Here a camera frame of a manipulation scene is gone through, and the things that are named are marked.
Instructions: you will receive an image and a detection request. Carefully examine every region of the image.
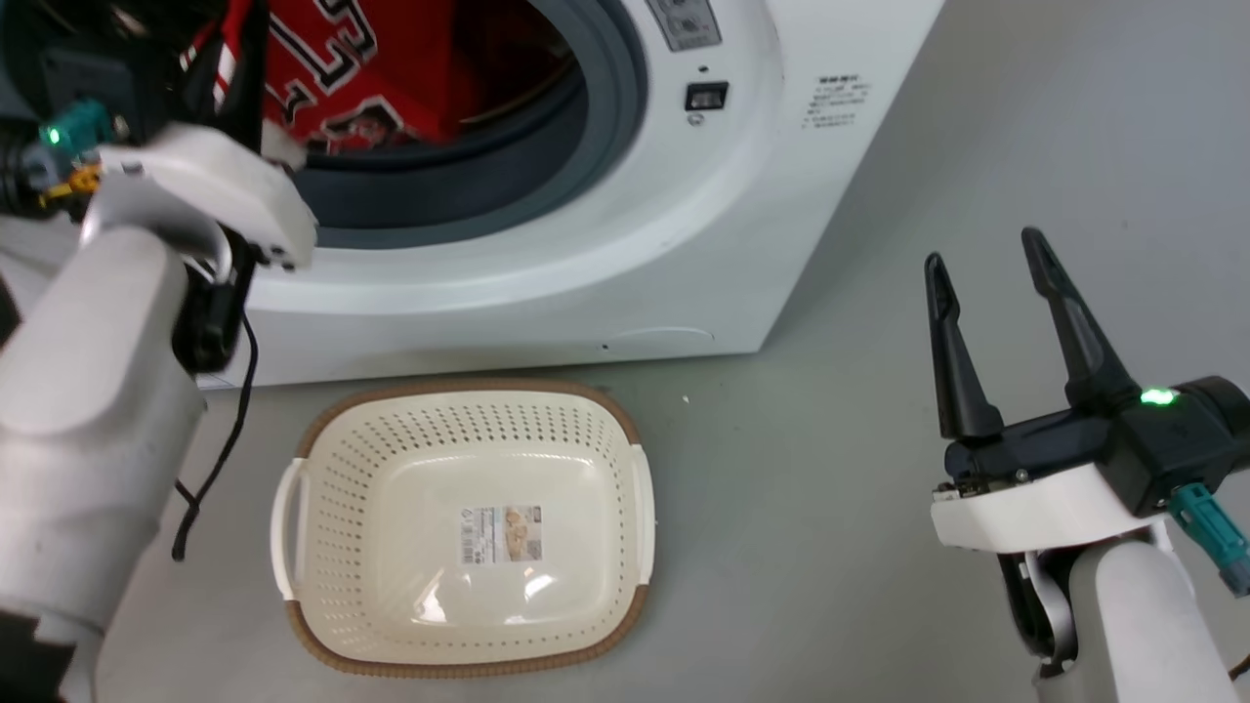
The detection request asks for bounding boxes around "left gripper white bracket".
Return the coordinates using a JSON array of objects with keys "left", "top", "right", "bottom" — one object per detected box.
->
[{"left": 80, "top": 0, "right": 317, "bottom": 272}]

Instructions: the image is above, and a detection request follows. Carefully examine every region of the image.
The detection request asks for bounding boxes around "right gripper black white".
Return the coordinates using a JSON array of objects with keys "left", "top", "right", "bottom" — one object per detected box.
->
[{"left": 923, "top": 226, "right": 1173, "bottom": 559}]

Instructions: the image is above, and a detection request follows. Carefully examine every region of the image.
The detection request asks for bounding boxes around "red basketball jersey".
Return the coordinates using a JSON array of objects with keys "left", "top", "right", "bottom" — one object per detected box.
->
[{"left": 182, "top": 0, "right": 589, "bottom": 159}]

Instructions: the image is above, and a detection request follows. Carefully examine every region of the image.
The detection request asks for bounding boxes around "white washing machine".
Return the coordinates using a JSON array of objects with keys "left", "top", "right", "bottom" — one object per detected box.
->
[{"left": 0, "top": 0, "right": 946, "bottom": 392}]

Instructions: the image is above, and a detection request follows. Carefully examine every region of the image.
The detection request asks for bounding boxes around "cream perforated laundry basket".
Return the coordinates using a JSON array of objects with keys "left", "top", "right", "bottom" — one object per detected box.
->
[{"left": 271, "top": 379, "right": 657, "bottom": 679}]

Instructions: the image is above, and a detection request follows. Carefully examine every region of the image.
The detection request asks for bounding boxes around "grey panel sticker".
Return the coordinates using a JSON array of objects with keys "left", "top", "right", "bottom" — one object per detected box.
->
[{"left": 645, "top": 0, "right": 725, "bottom": 53}]

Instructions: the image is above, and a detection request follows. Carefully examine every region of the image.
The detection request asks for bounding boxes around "paper product label sticker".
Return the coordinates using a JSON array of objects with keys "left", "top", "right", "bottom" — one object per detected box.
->
[{"left": 460, "top": 504, "right": 544, "bottom": 566}]

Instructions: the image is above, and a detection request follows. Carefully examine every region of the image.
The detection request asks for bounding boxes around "teal left cable connector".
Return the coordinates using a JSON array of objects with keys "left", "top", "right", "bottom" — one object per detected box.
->
[{"left": 37, "top": 100, "right": 114, "bottom": 163}]

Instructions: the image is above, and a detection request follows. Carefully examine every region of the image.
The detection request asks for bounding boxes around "teal cable connector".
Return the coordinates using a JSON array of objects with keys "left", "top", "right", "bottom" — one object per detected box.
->
[
  {"left": 1168, "top": 482, "right": 1250, "bottom": 599},
  {"left": 37, "top": 100, "right": 114, "bottom": 163}
]

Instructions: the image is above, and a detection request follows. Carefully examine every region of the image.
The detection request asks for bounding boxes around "yellow cable connector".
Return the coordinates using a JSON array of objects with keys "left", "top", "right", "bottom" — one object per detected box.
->
[{"left": 39, "top": 164, "right": 104, "bottom": 208}]

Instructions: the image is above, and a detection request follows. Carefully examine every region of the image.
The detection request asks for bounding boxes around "teal right cable connector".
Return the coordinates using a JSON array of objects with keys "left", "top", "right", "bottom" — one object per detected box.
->
[{"left": 1168, "top": 482, "right": 1250, "bottom": 599}]

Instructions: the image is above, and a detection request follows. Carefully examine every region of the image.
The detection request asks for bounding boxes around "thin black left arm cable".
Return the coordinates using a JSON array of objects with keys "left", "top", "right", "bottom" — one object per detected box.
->
[{"left": 171, "top": 314, "right": 260, "bottom": 562}]

